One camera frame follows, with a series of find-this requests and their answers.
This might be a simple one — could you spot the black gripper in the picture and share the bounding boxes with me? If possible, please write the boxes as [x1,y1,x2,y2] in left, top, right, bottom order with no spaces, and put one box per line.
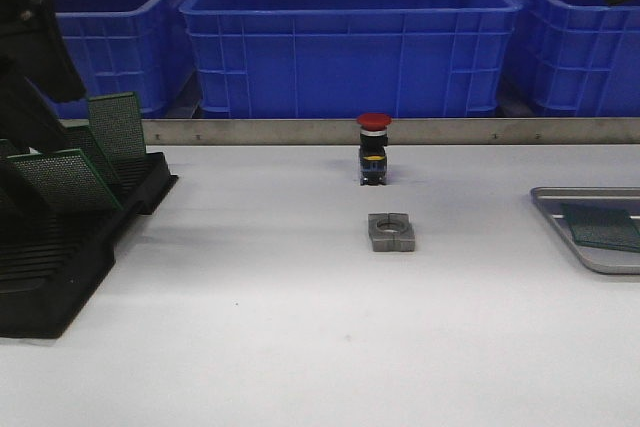
[1,0,86,153]

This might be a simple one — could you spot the green circuit board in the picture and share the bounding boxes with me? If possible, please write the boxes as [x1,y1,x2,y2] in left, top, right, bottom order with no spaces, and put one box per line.
[561,203,639,252]

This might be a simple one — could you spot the black slotted board rack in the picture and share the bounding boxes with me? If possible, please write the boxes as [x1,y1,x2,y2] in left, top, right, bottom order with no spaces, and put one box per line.
[1,152,177,339]

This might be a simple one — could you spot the silver metal tray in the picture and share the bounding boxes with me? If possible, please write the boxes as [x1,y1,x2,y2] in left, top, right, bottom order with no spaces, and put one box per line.
[531,187,639,276]

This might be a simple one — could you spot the right blue plastic crate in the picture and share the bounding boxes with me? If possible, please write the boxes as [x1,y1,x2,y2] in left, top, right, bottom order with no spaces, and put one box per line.
[503,0,639,117]

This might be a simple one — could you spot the blue plastic crate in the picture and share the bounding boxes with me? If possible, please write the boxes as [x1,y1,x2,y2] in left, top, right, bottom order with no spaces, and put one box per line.
[54,0,194,118]
[180,0,520,119]
[503,0,639,117]

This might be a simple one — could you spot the left blue plastic crate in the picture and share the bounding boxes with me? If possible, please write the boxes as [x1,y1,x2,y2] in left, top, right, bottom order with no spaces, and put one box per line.
[54,0,194,118]

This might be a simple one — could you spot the centre blue plastic crate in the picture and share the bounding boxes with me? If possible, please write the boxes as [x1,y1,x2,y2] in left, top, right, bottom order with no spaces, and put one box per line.
[180,0,520,119]

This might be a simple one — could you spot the red emergency stop button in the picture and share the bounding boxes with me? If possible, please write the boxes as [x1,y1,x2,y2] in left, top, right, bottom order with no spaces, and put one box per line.
[356,113,392,186]

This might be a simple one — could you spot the grey metal clamp block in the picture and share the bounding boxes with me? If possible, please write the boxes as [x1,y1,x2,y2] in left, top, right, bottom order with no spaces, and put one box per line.
[368,213,416,252]

